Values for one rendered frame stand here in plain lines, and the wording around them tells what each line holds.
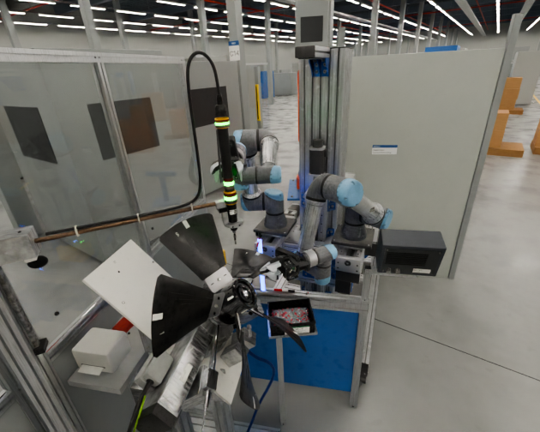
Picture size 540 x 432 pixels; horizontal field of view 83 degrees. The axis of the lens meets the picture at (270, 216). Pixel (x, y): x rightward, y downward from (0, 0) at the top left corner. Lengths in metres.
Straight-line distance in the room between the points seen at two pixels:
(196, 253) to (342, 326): 0.98
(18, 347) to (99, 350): 0.34
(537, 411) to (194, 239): 2.31
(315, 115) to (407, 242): 0.86
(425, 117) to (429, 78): 0.28
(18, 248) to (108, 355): 0.61
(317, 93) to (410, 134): 1.22
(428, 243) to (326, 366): 1.00
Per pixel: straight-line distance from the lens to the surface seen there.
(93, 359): 1.52
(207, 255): 1.17
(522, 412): 2.68
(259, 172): 1.28
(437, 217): 3.15
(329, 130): 1.83
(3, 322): 1.19
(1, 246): 1.07
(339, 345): 1.93
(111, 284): 1.21
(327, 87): 1.81
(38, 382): 1.34
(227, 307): 1.13
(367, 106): 2.75
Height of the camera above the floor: 1.95
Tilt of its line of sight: 26 degrees down
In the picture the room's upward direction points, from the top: 3 degrees counter-clockwise
